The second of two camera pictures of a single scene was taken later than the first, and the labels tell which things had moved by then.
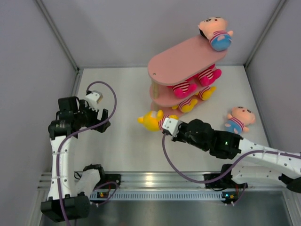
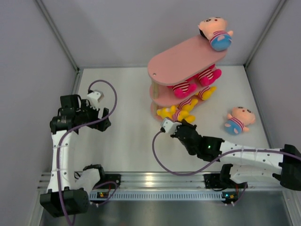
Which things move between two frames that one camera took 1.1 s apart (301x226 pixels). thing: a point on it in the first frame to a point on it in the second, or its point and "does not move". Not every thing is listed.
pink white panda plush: [183, 89] does not move
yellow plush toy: [153, 120] to [179, 112]
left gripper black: [83, 106] does not move
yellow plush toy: [186, 106] does not move
